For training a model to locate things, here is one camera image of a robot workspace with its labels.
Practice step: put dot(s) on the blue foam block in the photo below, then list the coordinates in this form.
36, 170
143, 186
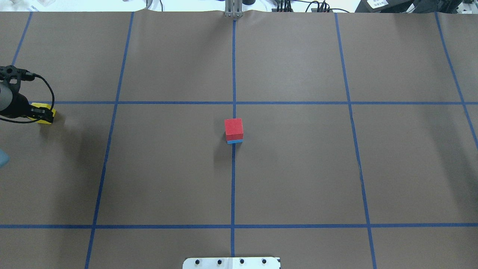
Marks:
234, 141

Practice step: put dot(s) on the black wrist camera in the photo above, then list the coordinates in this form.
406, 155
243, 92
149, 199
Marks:
13, 76

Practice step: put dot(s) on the red foam block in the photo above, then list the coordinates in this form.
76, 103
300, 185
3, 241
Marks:
234, 129

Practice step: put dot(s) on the white pedestal base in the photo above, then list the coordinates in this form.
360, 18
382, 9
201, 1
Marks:
232, 263

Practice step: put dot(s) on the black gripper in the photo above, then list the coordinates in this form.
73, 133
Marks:
17, 106

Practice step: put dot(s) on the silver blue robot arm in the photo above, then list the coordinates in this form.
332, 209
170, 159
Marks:
25, 120

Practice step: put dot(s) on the aluminium frame post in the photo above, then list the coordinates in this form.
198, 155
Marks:
233, 9

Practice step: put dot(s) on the yellow foam block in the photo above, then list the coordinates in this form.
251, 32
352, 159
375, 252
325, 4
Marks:
43, 113

